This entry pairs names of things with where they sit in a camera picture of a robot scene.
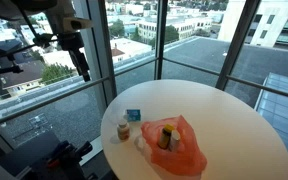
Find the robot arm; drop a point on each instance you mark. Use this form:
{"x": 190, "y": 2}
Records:
{"x": 64, "y": 23}

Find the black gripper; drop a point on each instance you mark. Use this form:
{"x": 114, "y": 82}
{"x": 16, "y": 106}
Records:
{"x": 73, "y": 42}

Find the round white table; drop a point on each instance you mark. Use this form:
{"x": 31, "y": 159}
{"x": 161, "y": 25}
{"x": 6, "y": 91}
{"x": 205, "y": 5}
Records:
{"x": 238, "y": 143}

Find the blue and white small box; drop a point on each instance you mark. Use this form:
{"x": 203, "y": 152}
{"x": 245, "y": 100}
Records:
{"x": 133, "y": 115}

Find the yellow cap amber bottle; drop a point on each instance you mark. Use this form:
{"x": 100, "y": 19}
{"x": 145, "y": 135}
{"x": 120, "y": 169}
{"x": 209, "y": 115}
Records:
{"x": 165, "y": 136}

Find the white pill bottle brown label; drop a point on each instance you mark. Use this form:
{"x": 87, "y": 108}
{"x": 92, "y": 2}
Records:
{"x": 123, "y": 130}

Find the orange carrier bag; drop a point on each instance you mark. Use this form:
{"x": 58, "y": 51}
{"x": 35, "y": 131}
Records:
{"x": 187, "y": 159}

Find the small white bottle in bag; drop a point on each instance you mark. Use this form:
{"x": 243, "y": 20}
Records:
{"x": 174, "y": 141}

